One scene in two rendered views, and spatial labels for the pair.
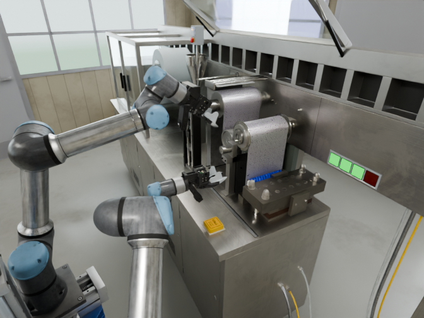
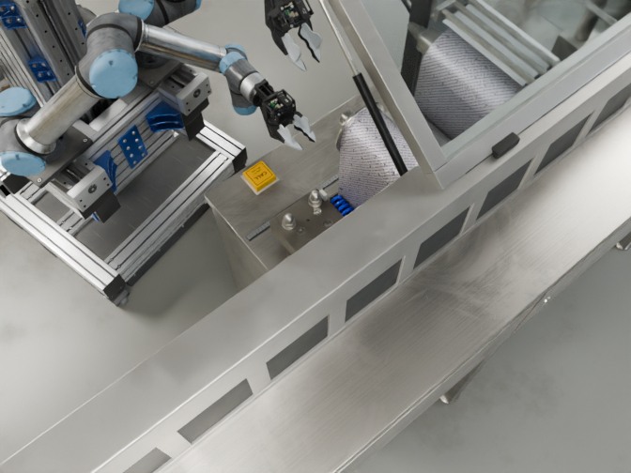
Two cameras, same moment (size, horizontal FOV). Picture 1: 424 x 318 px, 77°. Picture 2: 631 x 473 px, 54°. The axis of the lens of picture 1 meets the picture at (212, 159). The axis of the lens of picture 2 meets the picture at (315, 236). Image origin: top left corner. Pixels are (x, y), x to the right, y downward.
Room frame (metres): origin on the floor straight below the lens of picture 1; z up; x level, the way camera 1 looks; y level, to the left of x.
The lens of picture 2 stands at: (0.94, -1.02, 2.45)
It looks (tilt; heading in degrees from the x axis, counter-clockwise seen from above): 63 degrees down; 81
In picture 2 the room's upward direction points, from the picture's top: 1 degrees counter-clockwise
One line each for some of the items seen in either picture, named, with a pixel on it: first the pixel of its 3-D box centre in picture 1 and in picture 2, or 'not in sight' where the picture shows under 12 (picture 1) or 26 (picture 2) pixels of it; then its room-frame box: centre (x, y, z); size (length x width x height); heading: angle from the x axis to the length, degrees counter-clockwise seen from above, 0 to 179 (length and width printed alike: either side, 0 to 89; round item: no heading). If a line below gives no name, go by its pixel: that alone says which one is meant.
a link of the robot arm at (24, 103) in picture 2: not in sight; (20, 114); (0.28, 0.29, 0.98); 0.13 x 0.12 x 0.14; 94
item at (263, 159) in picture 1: (265, 160); (370, 205); (1.20, -0.28, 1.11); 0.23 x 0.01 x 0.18; 118
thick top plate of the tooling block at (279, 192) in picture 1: (284, 188); (341, 262); (1.11, -0.37, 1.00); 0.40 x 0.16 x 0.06; 118
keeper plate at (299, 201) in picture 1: (298, 203); not in sight; (1.04, -0.42, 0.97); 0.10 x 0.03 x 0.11; 118
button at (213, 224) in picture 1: (213, 224); (259, 175); (0.94, -0.01, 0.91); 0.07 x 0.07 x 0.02; 28
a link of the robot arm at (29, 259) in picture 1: (32, 265); (141, 14); (0.65, 0.63, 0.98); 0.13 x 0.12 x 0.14; 25
